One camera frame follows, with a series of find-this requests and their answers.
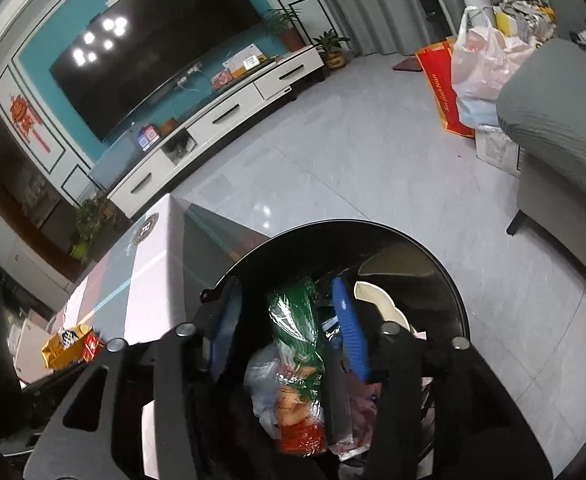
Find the grey rectangular panel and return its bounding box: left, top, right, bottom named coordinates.
left=89, top=130, right=146, bottom=193

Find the red knot decoration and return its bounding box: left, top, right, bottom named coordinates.
left=8, top=91, right=51, bottom=153

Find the pile of clothes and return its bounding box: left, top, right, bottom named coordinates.
left=493, top=0, right=556, bottom=43

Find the tall potted plant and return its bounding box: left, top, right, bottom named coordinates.
left=263, top=7, right=306, bottom=53

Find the black round bin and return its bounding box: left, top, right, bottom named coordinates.
left=195, top=219, right=471, bottom=480

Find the large pink wrapper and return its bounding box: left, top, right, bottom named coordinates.
left=338, top=375, right=434, bottom=461

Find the blue red box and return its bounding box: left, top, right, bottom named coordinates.
left=137, top=126, right=161, bottom=151

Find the table with pink-grey cloth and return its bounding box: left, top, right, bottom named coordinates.
left=13, top=192, right=274, bottom=391

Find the white cardboard box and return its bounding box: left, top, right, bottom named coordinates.
left=475, top=127, right=524, bottom=176

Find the small potted plant yellow pot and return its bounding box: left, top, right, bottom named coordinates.
left=313, top=30, right=351, bottom=71

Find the red orange shopping bag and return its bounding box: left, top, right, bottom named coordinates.
left=415, top=37, right=476, bottom=140

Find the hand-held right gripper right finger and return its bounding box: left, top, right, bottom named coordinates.
left=330, top=277, right=554, bottom=480

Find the large black television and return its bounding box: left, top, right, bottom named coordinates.
left=48, top=0, right=266, bottom=144

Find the white desk calendar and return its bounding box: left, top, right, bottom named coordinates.
left=222, top=45, right=266, bottom=78

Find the upright vacuum cleaner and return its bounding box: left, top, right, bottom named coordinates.
left=410, top=0, right=448, bottom=36

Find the grey curtain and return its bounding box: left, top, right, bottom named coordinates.
left=313, top=0, right=468, bottom=56

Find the white television cabinet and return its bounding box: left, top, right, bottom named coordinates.
left=106, top=47, right=326, bottom=221

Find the dark wooden display cabinet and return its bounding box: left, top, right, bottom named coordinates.
left=0, top=105, right=81, bottom=271

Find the clear crumpled plastic bag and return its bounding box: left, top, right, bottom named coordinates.
left=243, top=342, right=284, bottom=436

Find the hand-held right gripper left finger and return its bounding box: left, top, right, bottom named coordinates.
left=23, top=275, right=245, bottom=480

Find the green snack packet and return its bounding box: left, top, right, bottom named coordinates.
left=267, top=277, right=330, bottom=456

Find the gold foil bag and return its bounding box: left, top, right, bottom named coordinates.
left=40, top=325, right=96, bottom=368

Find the white plastic shopping bag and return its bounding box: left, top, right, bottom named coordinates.
left=450, top=6, right=528, bottom=128

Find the grey sofa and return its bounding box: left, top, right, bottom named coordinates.
left=495, top=0, right=586, bottom=311

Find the bushy potted plant dark planter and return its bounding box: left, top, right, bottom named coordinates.
left=70, top=195, right=119, bottom=261

